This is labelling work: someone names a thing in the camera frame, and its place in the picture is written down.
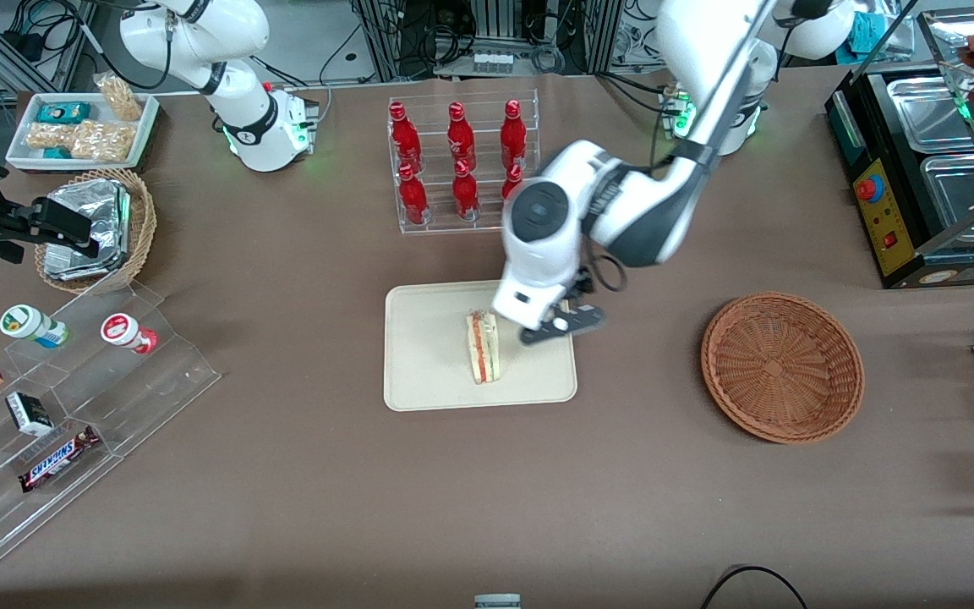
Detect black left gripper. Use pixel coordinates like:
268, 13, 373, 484
561, 271, 599, 310

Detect triangular sandwich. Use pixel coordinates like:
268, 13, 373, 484
465, 309, 503, 386

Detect deep wicker basket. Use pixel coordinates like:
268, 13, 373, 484
33, 167, 158, 296

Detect white rectangular snack tray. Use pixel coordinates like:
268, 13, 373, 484
5, 91, 161, 174

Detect cream rectangular tray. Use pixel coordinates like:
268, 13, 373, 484
383, 279, 579, 413

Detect round brown wicker basket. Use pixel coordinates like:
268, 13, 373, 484
700, 291, 866, 445

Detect foil wrapped package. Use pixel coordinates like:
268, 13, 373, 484
46, 178, 132, 255
42, 241, 130, 283

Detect large clear bag of snacks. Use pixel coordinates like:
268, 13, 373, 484
70, 119, 139, 162

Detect clear bag of rice crackers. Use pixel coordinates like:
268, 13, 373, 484
25, 122, 75, 152

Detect green lid yogurt bottle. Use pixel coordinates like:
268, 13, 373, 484
0, 304, 70, 350

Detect red lid yogurt bottle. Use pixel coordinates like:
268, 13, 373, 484
100, 312, 160, 356

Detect clear bag of puffed snacks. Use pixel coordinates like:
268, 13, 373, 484
93, 71, 144, 123

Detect clear acrylic bottle rack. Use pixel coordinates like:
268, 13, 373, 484
386, 88, 543, 236

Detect clear acrylic stepped stand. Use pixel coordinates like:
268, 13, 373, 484
0, 278, 222, 577

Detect small black white box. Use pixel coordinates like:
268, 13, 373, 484
5, 390, 56, 439

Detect black power adapter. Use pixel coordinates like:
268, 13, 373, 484
0, 29, 47, 57

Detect Snickers chocolate bar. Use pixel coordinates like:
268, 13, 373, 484
18, 424, 102, 495

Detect black food warmer appliance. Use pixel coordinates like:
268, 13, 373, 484
825, 8, 974, 291

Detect teal cloth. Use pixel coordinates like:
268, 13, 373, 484
847, 12, 882, 53

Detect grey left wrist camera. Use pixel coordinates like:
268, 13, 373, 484
520, 304, 605, 347

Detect aluminium profile rail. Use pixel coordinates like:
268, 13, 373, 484
0, 0, 95, 96

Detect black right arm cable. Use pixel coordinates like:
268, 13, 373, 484
73, 0, 173, 91

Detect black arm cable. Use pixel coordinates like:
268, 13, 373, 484
584, 0, 784, 295
73, 0, 173, 91

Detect black left base cables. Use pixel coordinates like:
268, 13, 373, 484
595, 71, 676, 117

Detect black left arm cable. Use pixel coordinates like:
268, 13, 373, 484
584, 0, 784, 295

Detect aluminium frame rack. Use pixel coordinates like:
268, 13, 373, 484
352, 0, 625, 79

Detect right base cables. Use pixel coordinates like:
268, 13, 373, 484
252, 47, 365, 128

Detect black cable loop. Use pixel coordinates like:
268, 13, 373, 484
700, 564, 810, 609

